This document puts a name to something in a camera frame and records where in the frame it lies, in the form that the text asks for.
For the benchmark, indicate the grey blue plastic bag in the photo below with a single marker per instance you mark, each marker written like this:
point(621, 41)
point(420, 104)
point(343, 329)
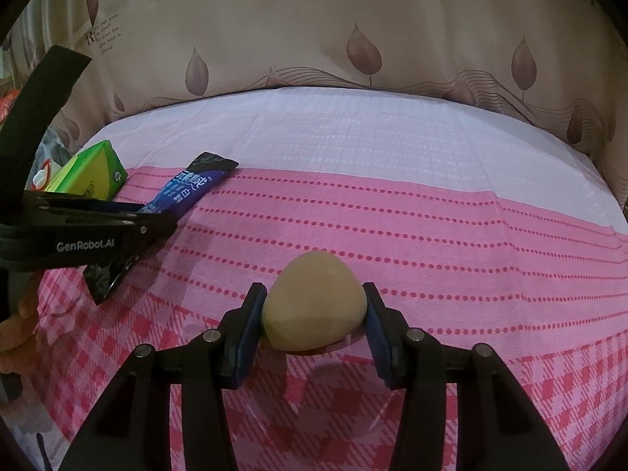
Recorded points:
point(54, 144)

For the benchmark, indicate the beige leaf print curtain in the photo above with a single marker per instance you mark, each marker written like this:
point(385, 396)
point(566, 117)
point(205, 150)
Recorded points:
point(314, 24)

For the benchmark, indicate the green tissue pack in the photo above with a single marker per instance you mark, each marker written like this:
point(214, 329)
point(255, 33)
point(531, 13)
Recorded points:
point(93, 171)

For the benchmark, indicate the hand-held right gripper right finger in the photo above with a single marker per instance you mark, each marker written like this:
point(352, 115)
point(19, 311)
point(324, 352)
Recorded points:
point(378, 333)

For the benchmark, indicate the dark blue sachet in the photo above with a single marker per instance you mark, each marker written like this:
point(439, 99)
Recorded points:
point(196, 181)

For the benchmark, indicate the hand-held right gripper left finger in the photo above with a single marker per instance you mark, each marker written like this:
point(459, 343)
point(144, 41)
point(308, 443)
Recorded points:
point(248, 333)

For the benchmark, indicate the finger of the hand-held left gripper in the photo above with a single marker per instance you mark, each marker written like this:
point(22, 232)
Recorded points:
point(157, 228)
point(83, 204)

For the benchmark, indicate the beige makeup sponge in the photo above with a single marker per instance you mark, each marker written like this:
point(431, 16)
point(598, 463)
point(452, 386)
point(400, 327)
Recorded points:
point(314, 299)

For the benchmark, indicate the person's left hand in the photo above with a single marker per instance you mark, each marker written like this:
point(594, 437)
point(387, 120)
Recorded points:
point(19, 333)

